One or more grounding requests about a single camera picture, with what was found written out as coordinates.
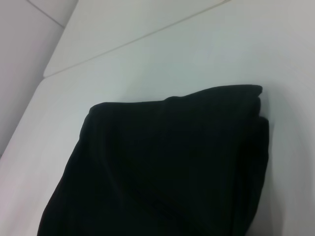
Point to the black t-shirt with white print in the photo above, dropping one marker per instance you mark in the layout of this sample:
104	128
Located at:
160	167

